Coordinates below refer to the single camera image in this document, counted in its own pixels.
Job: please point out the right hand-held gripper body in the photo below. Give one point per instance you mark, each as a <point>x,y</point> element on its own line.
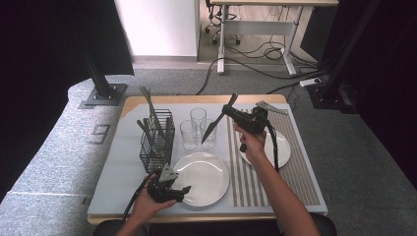
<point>255,121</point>

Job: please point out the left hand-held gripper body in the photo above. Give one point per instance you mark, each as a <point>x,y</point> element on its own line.
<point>162,191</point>

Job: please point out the white plate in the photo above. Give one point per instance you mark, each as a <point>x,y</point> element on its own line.
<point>282,147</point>
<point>203,177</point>

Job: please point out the metal knife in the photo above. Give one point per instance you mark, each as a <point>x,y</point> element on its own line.
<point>211,129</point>

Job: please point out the clear drinking glass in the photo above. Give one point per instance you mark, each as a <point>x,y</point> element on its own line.
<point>188,137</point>
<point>198,114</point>
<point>212,141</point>

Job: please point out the metal fork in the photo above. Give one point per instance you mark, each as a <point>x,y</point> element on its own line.
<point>150,101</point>

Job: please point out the person's left hand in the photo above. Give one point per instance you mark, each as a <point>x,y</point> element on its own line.
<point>146,208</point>

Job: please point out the person's right hand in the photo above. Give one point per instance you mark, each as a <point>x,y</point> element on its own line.
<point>254,146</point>

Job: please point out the person's lap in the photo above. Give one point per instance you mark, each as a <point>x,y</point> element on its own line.
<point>213,229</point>

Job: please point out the light grey table cover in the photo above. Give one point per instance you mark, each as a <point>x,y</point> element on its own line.
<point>111,183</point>

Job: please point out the dark metal utensil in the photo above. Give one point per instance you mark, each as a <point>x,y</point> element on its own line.
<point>141,126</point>
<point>167,123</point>

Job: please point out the white power strip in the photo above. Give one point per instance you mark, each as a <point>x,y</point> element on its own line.
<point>309,82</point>

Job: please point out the black office chair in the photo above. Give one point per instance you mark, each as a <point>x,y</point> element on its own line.
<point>215,41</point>

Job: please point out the striped woven placemat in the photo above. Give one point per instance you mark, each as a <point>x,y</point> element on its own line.
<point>301,183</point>

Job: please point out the black metal stand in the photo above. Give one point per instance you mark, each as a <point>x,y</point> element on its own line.
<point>331,95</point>

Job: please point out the white-legged desk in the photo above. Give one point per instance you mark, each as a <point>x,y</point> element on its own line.
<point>259,28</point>

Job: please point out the grey metal utensil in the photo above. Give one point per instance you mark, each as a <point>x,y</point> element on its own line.
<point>146,98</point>

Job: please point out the white partition panel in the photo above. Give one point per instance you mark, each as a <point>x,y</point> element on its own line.
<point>157,26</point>

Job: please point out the black curtain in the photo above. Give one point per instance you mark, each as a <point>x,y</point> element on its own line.
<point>393,65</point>
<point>49,49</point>

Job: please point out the black post with base plate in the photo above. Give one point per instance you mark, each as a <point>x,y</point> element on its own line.
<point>114,95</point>

